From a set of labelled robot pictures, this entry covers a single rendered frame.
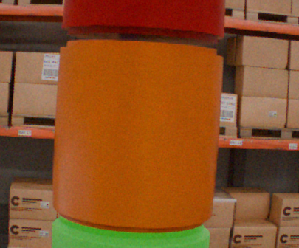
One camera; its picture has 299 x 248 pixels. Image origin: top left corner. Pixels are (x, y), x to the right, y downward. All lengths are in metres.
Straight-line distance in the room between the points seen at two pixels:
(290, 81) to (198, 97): 8.05
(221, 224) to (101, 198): 7.95
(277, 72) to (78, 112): 8.00
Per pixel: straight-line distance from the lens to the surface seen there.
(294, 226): 8.50
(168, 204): 0.19
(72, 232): 0.20
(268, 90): 8.15
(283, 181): 9.71
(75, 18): 0.20
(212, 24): 0.20
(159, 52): 0.19
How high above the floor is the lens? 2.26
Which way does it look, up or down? 4 degrees down
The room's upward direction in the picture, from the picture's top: 4 degrees clockwise
